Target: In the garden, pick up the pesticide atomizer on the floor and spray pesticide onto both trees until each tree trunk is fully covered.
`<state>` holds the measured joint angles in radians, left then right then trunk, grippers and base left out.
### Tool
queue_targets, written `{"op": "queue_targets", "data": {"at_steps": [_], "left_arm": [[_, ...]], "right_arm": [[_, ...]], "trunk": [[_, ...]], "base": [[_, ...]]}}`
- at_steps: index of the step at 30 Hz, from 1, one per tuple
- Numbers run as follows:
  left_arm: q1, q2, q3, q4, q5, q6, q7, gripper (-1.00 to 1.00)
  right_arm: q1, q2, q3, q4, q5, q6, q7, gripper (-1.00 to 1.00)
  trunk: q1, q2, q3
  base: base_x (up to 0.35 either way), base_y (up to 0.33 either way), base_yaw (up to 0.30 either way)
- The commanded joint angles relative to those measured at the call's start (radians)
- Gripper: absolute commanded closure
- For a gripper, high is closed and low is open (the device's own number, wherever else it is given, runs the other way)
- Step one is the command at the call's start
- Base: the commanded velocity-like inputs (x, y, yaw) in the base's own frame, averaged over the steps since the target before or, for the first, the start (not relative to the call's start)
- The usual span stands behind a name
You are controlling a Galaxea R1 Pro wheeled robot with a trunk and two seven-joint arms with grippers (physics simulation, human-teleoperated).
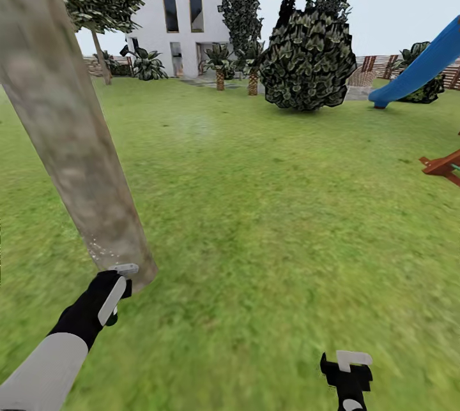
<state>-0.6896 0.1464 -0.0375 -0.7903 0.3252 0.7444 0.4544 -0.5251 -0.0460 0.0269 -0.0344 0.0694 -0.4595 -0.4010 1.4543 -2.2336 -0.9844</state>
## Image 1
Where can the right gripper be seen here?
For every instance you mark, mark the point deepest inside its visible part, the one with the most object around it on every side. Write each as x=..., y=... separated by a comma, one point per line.
x=360, y=376

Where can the garden chair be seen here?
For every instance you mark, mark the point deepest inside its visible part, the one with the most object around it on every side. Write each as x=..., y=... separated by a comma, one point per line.
x=363, y=80

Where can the fixed window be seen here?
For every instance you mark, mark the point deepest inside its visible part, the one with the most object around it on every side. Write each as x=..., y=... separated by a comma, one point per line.
x=176, y=58

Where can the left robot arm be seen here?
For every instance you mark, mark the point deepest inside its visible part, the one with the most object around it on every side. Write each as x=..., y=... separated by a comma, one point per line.
x=44, y=380

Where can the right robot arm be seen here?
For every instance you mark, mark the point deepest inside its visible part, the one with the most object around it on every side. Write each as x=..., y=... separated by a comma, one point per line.
x=351, y=375

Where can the pesticide atomizer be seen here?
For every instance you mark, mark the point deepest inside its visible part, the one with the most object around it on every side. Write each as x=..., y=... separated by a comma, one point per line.
x=113, y=318

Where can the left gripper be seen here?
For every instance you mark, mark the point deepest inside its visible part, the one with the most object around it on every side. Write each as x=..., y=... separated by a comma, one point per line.
x=128, y=291

